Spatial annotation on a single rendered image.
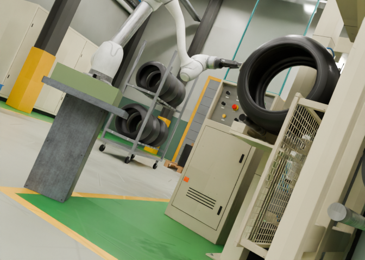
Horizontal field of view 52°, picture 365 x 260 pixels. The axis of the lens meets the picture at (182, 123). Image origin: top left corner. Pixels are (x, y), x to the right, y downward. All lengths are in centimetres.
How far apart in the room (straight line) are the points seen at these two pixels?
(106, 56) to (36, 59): 520
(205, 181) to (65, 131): 129
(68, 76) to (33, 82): 529
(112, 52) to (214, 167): 130
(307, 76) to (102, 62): 134
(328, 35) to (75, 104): 171
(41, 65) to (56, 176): 531
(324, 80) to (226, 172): 122
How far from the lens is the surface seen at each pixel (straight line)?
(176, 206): 322
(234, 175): 300
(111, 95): 220
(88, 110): 231
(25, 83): 752
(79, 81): 223
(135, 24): 267
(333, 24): 278
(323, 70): 220
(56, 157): 235
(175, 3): 261
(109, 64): 238
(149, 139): 625
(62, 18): 765
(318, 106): 163
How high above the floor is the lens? 59
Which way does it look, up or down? 3 degrees up
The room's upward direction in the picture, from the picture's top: 23 degrees clockwise
